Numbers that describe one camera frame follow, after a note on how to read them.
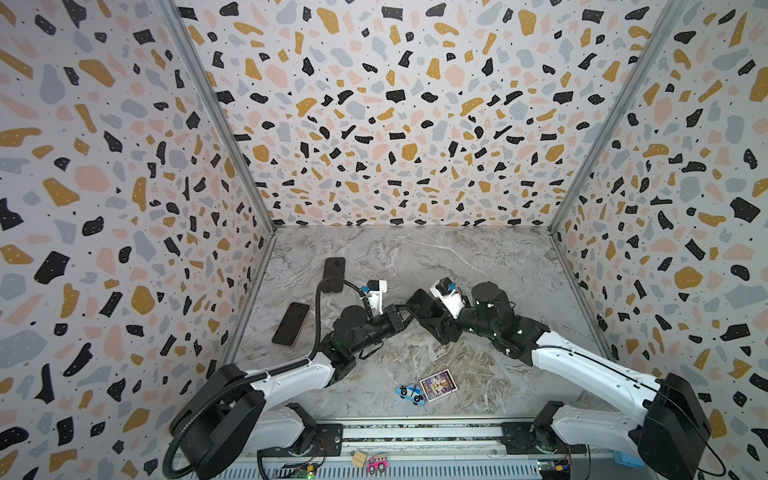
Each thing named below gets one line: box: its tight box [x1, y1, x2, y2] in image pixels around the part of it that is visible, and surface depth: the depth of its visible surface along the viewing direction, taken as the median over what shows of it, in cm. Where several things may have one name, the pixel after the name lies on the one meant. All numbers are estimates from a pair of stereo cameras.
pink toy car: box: [366, 457, 389, 475], surface depth 70 cm
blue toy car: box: [396, 384, 425, 406], surface depth 81 cm
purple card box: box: [419, 369, 458, 403], surface depth 83 cm
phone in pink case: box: [271, 302, 311, 348], surface depth 98 cm
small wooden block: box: [351, 450, 368, 469], surface depth 72 cm
